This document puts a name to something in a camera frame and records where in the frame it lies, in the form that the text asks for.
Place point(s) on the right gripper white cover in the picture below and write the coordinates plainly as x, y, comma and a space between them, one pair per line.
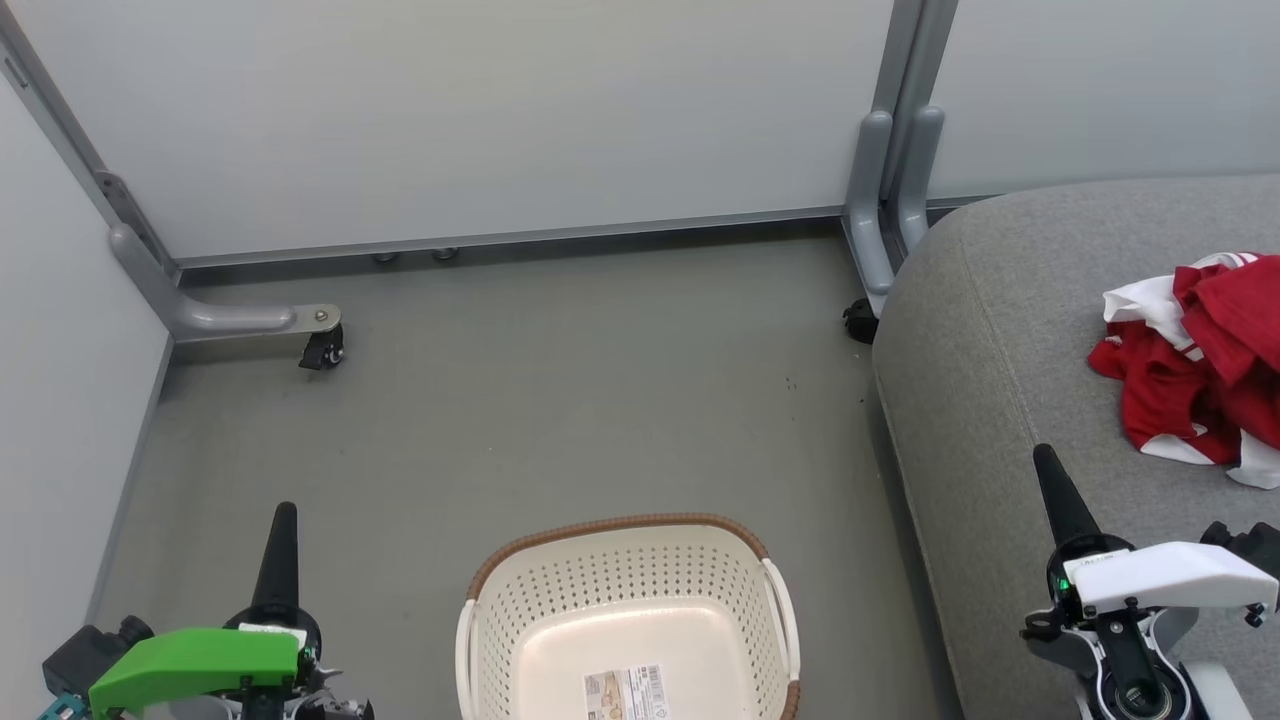
1170, 580

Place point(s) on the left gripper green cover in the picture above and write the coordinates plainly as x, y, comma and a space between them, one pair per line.
190, 665

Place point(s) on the red garment with white hem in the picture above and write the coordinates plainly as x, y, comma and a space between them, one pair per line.
1160, 400

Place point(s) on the red garment with striped cuffs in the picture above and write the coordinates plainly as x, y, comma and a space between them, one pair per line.
1235, 310

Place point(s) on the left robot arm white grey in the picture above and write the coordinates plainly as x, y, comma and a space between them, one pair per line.
200, 710

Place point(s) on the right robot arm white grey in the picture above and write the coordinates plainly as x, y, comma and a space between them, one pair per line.
1215, 695

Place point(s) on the grey fabric sofa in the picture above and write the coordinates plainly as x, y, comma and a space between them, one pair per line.
1020, 330

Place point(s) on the black caster under long leg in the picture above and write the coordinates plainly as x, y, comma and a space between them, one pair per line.
322, 350

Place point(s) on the long grey partition leg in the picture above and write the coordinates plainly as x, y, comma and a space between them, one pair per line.
220, 320

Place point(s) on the cream perforated laundry basket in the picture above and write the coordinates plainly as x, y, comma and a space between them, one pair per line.
620, 570

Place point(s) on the short grey partition leg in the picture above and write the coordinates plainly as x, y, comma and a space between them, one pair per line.
870, 220
918, 180

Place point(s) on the paper label inside basket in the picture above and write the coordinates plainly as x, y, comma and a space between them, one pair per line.
625, 695

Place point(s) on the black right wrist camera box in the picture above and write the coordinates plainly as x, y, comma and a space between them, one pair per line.
1250, 545

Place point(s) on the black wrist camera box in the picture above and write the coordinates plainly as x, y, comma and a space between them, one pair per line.
1250, 545
85, 650

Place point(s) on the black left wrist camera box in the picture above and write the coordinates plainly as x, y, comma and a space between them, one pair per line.
85, 650

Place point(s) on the grey partition bottom rail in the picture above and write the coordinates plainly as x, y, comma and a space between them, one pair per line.
500, 240

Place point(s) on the grey double partition post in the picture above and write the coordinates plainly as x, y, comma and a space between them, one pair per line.
915, 60

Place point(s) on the grey single partition post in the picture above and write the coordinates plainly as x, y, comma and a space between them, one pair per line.
70, 140

